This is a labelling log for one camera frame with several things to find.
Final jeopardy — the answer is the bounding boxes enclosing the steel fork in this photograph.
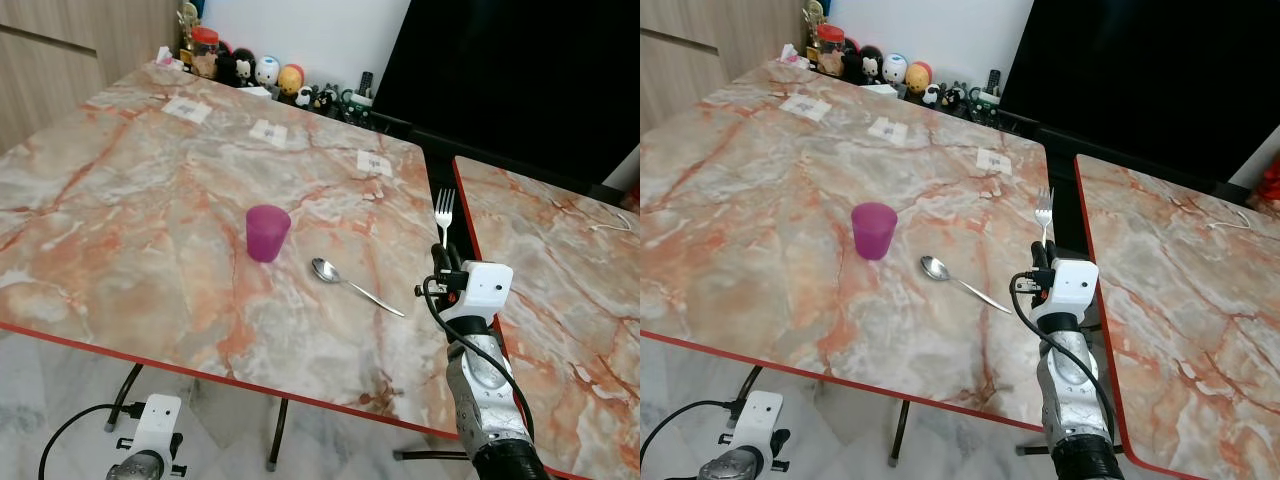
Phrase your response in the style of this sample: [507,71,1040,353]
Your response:
[1034,186,1056,248]
[433,188,457,253]

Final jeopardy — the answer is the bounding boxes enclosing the steel spoon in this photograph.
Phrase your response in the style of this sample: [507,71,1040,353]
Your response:
[310,257,408,319]
[920,255,1014,315]

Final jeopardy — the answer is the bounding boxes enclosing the purple plastic cup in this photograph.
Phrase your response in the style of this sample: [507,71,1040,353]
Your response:
[851,201,900,262]
[245,204,293,264]

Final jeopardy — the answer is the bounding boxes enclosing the black television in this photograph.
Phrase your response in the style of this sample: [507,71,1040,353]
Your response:
[997,0,1280,188]
[369,0,641,193]

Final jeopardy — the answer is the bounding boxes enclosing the red lid jar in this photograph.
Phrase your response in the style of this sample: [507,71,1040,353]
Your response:
[816,24,847,77]
[189,26,222,80]

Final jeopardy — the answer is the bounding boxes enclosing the golden figurine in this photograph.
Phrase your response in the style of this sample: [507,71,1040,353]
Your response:
[804,0,830,57]
[177,0,202,63]

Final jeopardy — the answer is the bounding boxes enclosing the wooden cabinet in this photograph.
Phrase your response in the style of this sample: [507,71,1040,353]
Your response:
[640,0,810,153]
[0,0,183,153]

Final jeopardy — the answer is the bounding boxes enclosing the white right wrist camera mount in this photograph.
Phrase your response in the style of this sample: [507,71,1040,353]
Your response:
[440,261,515,322]
[1040,257,1102,320]

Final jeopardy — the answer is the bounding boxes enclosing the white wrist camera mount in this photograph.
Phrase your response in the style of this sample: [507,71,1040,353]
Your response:
[1040,257,1102,320]
[132,393,184,457]
[440,261,515,322]
[734,390,785,453]

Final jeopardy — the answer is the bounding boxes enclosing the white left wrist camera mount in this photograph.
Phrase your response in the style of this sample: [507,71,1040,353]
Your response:
[734,390,785,453]
[132,393,184,457]

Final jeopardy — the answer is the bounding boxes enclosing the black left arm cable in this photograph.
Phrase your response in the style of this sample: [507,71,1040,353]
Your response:
[640,399,743,463]
[39,402,137,480]

